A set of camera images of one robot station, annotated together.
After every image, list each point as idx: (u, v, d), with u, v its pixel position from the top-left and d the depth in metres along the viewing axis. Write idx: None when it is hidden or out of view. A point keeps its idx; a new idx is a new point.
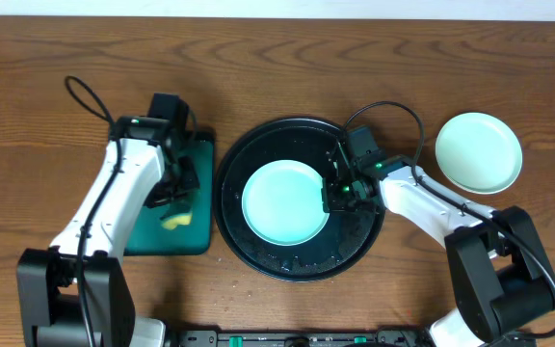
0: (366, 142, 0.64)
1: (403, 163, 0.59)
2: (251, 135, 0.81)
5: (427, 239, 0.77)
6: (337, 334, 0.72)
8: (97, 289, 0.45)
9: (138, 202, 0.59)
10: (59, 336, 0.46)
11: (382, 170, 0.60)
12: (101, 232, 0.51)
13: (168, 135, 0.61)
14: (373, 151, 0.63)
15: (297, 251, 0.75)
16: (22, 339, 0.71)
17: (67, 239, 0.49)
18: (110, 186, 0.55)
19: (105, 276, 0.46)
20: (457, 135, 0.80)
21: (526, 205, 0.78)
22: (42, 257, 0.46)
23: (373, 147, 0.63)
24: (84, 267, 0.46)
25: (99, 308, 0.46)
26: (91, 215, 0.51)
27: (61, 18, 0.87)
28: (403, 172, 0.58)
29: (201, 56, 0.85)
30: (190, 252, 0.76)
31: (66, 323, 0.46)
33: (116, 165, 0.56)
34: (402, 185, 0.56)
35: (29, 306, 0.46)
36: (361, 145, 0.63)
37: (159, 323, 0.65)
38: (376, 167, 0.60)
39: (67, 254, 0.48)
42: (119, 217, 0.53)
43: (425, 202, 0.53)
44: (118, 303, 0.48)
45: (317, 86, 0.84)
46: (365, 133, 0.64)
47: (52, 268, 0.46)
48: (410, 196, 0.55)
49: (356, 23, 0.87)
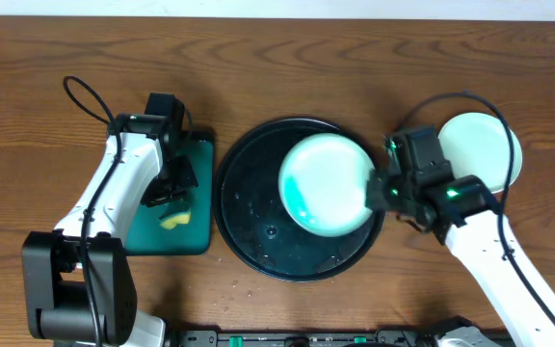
0: (435, 150, 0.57)
1: (482, 199, 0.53)
2: (250, 134, 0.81)
5: (428, 239, 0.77)
6: (337, 334, 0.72)
8: (102, 269, 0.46)
9: (141, 191, 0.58)
10: (63, 320, 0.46)
11: (459, 202, 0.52)
12: (104, 216, 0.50)
13: (166, 130, 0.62)
14: (441, 165, 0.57)
15: (298, 250, 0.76)
16: (24, 339, 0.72)
17: (70, 222, 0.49)
18: (112, 173, 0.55)
19: (109, 257, 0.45)
20: (457, 135, 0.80)
21: (525, 206, 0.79)
22: (46, 240, 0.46)
23: (438, 157, 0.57)
24: (87, 248, 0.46)
25: (103, 289, 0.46)
26: (92, 200, 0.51)
27: (60, 18, 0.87)
28: (490, 233, 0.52)
29: (201, 56, 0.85)
30: (191, 252, 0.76)
31: (69, 306, 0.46)
33: (117, 155, 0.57)
34: (489, 253, 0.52)
35: (34, 289, 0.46)
36: (424, 154, 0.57)
37: (160, 322, 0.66)
38: (450, 196, 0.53)
39: (71, 237, 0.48)
42: (121, 202, 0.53)
43: (512, 287, 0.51)
44: (122, 284, 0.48)
45: (317, 86, 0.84)
46: (431, 140, 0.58)
47: (55, 253, 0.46)
48: (497, 272, 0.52)
49: (356, 22, 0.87)
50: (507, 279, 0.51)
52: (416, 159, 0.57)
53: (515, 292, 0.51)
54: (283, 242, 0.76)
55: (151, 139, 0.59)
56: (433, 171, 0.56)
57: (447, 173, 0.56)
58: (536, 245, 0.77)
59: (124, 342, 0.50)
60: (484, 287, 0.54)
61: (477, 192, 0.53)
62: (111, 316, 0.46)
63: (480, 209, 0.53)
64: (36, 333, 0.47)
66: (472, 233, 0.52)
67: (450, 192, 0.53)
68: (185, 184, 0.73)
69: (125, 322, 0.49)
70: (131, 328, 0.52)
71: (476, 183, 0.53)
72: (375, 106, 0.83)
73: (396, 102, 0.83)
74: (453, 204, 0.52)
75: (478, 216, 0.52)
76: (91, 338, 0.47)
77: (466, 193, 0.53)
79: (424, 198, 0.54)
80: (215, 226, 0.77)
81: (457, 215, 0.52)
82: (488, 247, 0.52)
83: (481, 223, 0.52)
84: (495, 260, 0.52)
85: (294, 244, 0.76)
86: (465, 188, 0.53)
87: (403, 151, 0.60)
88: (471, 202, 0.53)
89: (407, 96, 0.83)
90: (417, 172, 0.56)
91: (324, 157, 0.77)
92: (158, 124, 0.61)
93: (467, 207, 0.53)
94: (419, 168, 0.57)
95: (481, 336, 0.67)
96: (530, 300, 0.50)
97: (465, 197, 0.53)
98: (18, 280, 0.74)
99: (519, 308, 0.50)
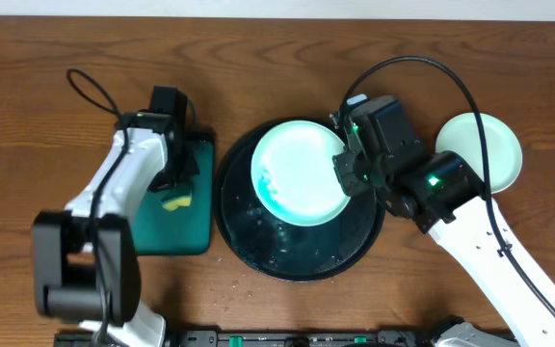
0: (403, 127, 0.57)
1: (465, 183, 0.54)
2: (251, 134, 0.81)
5: (428, 239, 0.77)
6: (337, 335, 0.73)
8: (111, 246, 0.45)
9: (145, 181, 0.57)
10: (68, 296, 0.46)
11: (444, 190, 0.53)
12: (113, 197, 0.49)
13: (171, 128, 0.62)
14: (409, 142, 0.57)
15: (295, 250, 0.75)
16: (26, 338, 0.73)
17: (80, 201, 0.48)
18: (119, 161, 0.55)
19: (117, 235, 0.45)
20: (456, 135, 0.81)
21: (524, 206, 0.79)
22: (53, 219, 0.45)
23: (407, 135, 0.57)
24: (96, 226, 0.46)
25: (113, 268, 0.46)
26: (102, 183, 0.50)
27: (60, 18, 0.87)
28: (482, 226, 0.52)
29: (201, 56, 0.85)
30: (190, 252, 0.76)
31: (76, 283, 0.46)
33: (124, 145, 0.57)
34: (482, 249, 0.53)
35: (41, 266, 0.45)
36: (395, 133, 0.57)
37: (160, 318, 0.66)
38: (430, 183, 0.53)
39: (80, 217, 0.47)
42: (129, 187, 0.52)
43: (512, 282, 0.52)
44: (128, 262, 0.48)
45: (317, 87, 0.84)
46: (396, 117, 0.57)
47: (65, 231, 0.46)
48: (493, 266, 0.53)
49: (356, 22, 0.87)
50: (505, 275, 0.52)
52: (385, 142, 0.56)
53: (517, 291, 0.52)
54: (287, 242, 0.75)
55: (156, 134, 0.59)
56: (404, 150, 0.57)
57: (419, 153, 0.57)
58: (536, 245, 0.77)
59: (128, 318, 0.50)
60: (479, 282, 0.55)
61: (460, 176, 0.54)
62: (119, 294, 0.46)
63: (471, 197, 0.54)
64: (41, 310, 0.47)
66: (458, 227, 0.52)
67: (432, 178, 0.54)
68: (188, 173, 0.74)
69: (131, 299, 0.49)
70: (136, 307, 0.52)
71: (461, 165, 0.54)
72: None
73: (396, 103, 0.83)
74: (436, 193, 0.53)
75: (470, 205, 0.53)
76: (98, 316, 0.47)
77: (449, 176, 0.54)
79: (404, 186, 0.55)
80: (215, 226, 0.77)
81: (442, 209, 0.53)
82: (482, 242, 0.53)
83: (470, 212, 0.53)
84: (492, 257, 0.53)
85: (296, 243, 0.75)
86: (447, 171, 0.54)
87: (368, 132, 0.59)
88: (458, 187, 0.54)
89: (407, 96, 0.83)
90: (388, 154, 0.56)
91: (294, 148, 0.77)
92: (163, 121, 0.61)
93: (453, 194, 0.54)
94: (389, 150, 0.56)
95: (472, 330, 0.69)
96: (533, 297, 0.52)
97: (448, 183, 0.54)
98: (18, 280, 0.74)
99: (523, 307, 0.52)
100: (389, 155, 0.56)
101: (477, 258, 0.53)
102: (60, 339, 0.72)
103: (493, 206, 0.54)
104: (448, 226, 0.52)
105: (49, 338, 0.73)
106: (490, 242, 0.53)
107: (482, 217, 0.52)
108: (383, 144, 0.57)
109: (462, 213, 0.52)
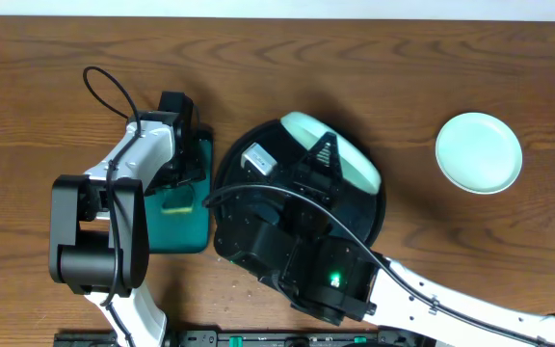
0: (281, 239, 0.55)
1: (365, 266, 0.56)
2: (250, 134, 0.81)
5: (429, 239, 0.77)
6: (337, 334, 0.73)
8: (127, 205, 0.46)
9: (152, 168, 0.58)
10: (83, 258, 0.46)
11: (349, 281, 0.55)
12: (127, 170, 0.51)
13: (178, 125, 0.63)
14: (294, 247, 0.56)
15: None
16: (26, 339, 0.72)
17: (96, 169, 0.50)
18: (132, 143, 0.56)
19: (133, 196, 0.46)
20: (455, 136, 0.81)
21: (524, 205, 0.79)
22: (74, 180, 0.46)
23: (283, 244, 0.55)
24: (112, 188, 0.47)
25: (128, 230, 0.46)
26: (118, 157, 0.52)
27: (59, 18, 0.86)
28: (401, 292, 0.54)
29: (201, 56, 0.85)
30: (190, 251, 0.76)
31: (90, 249, 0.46)
33: (137, 129, 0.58)
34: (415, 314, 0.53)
35: (59, 228, 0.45)
36: (277, 252, 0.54)
37: (162, 313, 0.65)
38: (332, 290, 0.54)
39: (97, 180, 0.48)
42: (142, 166, 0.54)
43: (463, 333, 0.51)
44: (142, 224, 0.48)
45: (316, 86, 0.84)
46: (270, 235, 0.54)
47: (80, 196, 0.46)
48: (437, 325, 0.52)
49: (356, 23, 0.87)
50: (451, 326, 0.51)
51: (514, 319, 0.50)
52: (273, 267, 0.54)
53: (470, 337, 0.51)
54: None
55: (168, 124, 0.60)
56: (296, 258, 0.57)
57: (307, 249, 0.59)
58: (536, 244, 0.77)
59: (138, 286, 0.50)
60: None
61: (353, 261, 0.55)
62: (132, 256, 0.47)
63: (373, 274, 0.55)
64: (54, 276, 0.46)
66: (384, 311, 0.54)
67: (334, 280, 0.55)
68: (191, 173, 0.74)
69: (139, 268, 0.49)
70: (142, 283, 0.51)
71: (346, 249, 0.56)
72: (375, 108, 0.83)
73: (397, 102, 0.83)
74: (344, 292, 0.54)
75: (378, 286, 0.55)
76: (108, 283, 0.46)
77: (346, 269, 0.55)
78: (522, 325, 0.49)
79: (312, 300, 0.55)
80: (215, 226, 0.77)
81: (359, 305, 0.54)
82: (411, 309, 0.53)
83: (382, 285, 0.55)
84: (429, 319, 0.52)
85: None
86: (342, 264, 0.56)
87: (251, 263, 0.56)
88: (358, 271, 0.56)
89: (406, 96, 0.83)
90: (280, 275, 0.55)
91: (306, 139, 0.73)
92: (172, 118, 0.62)
93: (357, 280, 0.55)
94: (280, 272, 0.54)
95: None
96: (484, 333, 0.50)
97: (348, 277, 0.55)
98: (18, 280, 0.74)
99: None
100: (281, 276, 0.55)
101: (421, 329, 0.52)
102: (60, 339, 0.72)
103: (397, 268, 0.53)
104: (376, 316, 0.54)
105: (49, 338, 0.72)
106: (419, 306, 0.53)
107: (396, 286, 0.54)
108: (273, 267, 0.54)
109: (380, 294, 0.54)
